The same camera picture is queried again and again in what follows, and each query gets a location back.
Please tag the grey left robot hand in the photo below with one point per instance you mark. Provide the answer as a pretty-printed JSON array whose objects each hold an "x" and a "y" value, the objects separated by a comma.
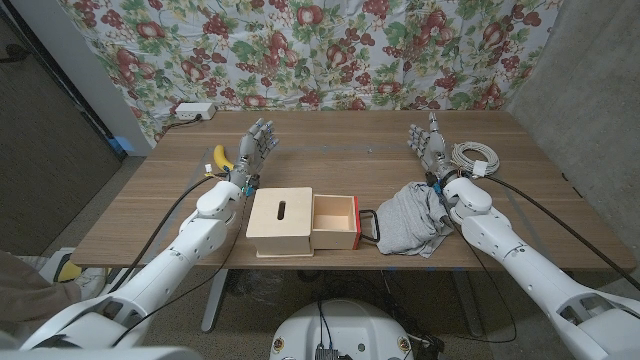
[{"x": 250, "y": 152}]

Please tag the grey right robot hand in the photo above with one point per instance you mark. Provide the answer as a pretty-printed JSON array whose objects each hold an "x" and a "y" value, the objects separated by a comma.
[{"x": 434, "y": 150}]

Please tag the grey shirt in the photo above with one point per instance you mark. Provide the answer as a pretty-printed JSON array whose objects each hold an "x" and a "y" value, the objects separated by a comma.
[{"x": 407, "y": 222}]

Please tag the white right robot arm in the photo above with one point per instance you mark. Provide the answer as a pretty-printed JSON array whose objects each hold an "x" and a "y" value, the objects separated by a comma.
[{"x": 530, "y": 275}]

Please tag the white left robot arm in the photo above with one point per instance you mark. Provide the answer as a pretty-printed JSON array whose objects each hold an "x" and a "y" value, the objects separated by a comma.
[{"x": 195, "y": 240}]

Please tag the yellow banana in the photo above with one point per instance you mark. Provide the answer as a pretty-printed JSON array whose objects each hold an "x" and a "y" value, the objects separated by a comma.
[{"x": 221, "y": 159}]

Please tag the white power strip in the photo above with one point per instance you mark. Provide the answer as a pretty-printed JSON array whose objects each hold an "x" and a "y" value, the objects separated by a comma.
[{"x": 192, "y": 110}]

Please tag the wooden box with slot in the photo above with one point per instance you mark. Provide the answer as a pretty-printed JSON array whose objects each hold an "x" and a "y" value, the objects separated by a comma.
[{"x": 277, "y": 235}]

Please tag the floral fruit print backdrop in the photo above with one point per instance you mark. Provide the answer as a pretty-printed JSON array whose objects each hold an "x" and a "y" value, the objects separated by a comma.
[{"x": 310, "y": 55}]

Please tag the blue object on floor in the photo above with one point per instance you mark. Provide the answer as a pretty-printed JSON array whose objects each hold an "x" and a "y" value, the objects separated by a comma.
[{"x": 121, "y": 144}]

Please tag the grey table leg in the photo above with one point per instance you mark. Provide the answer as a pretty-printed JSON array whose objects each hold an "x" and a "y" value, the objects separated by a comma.
[
  {"x": 214, "y": 302},
  {"x": 469, "y": 305}
]

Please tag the white robot torso base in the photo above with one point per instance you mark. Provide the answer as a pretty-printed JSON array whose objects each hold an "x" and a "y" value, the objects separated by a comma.
[{"x": 350, "y": 330}]

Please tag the white shoe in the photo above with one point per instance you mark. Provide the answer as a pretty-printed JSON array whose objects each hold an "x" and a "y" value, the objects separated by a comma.
[{"x": 92, "y": 282}]

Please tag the dark brown door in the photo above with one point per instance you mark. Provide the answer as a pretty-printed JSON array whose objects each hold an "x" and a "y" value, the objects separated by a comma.
[{"x": 45, "y": 150}]

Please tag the white and yellow floor base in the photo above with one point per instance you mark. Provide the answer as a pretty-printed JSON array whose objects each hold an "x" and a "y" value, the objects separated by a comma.
[{"x": 65, "y": 270}]

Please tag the white robot chest edge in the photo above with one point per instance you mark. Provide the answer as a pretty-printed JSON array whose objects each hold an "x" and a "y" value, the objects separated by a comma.
[{"x": 100, "y": 354}]

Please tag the brown trouser leg of person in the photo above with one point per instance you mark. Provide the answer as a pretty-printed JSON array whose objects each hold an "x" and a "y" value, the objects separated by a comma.
[{"x": 30, "y": 295}]

